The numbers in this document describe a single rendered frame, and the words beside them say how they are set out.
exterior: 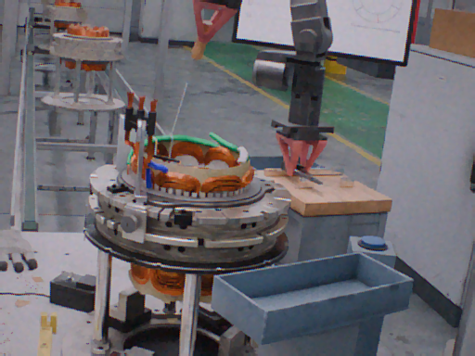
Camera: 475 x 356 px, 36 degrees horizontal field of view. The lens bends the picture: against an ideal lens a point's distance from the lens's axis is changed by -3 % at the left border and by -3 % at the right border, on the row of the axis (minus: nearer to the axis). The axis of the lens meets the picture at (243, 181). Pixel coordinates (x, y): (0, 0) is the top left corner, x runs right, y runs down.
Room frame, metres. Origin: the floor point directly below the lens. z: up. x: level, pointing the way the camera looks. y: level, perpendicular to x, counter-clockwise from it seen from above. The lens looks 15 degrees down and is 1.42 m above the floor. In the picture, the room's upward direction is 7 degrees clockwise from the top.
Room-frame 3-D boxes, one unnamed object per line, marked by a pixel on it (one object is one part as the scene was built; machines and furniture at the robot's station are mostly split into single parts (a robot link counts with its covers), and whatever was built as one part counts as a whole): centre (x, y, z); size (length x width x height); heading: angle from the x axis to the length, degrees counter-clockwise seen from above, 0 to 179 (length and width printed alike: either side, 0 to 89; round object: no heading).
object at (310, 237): (1.34, -0.14, 0.91); 0.19 x 0.19 x 0.26; 28
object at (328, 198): (1.34, -0.14, 1.05); 0.20 x 0.19 x 0.02; 28
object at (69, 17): (5.34, 1.41, 0.94); 0.39 x 0.39 x 0.30
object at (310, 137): (1.34, -0.10, 1.12); 0.07 x 0.07 x 0.09; 29
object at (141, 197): (1.02, 0.14, 1.15); 0.03 x 0.02 x 0.12; 12
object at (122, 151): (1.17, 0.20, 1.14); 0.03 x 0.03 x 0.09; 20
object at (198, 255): (1.14, 0.08, 1.05); 0.29 x 0.29 x 0.06
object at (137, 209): (0.99, 0.14, 1.07); 0.04 x 0.02 x 0.05; 68
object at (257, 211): (1.14, 0.08, 1.09); 0.32 x 0.32 x 0.01
